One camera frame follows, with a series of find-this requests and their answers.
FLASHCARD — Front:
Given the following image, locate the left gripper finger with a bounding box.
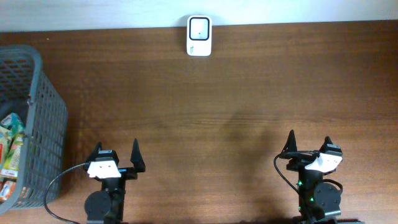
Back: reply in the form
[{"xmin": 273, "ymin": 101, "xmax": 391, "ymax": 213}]
[
  {"xmin": 130, "ymin": 139, "xmax": 146, "ymax": 172},
  {"xmin": 86, "ymin": 142, "xmax": 102, "ymax": 162}
]

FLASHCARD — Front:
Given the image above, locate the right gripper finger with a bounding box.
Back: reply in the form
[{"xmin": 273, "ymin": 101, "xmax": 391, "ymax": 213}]
[
  {"xmin": 281, "ymin": 129, "xmax": 298, "ymax": 154},
  {"xmin": 320, "ymin": 136, "xmax": 335, "ymax": 152}
]

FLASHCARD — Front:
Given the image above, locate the green juice carton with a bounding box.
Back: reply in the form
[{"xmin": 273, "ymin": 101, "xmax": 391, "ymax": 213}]
[{"xmin": 1, "ymin": 133, "xmax": 24, "ymax": 179}]

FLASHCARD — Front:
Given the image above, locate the teal tissue pack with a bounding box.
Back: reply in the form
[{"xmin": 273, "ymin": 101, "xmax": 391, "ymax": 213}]
[{"xmin": 1, "ymin": 113, "xmax": 25, "ymax": 135}]

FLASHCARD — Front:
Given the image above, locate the orange tissue pack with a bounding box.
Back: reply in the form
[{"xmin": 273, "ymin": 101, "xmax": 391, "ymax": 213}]
[{"xmin": 0, "ymin": 180, "xmax": 16, "ymax": 202}]

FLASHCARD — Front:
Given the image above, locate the yellow snack bag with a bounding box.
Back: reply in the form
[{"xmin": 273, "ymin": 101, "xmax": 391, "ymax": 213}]
[{"xmin": 0, "ymin": 127, "xmax": 12, "ymax": 167}]

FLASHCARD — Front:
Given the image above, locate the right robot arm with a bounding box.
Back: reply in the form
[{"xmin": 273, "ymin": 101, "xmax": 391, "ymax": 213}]
[{"xmin": 274, "ymin": 130, "xmax": 343, "ymax": 223}]

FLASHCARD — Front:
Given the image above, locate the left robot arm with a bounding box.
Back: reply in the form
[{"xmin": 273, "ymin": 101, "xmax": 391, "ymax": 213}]
[{"xmin": 83, "ymin": 139, "xmax": 146, "ymax": 223}]

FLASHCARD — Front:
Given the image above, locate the white barcode scanner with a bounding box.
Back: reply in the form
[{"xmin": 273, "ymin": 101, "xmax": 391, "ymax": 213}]
[{"xmin": 186, "ymin": 15, "xmax": 213, "ymax": 57}]

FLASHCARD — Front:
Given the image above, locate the grey plastic mesh basket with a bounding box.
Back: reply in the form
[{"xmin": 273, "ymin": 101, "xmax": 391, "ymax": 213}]
[{"xmin": 1, "ymin": 45, "xmax": 68, "ymax": 213}]

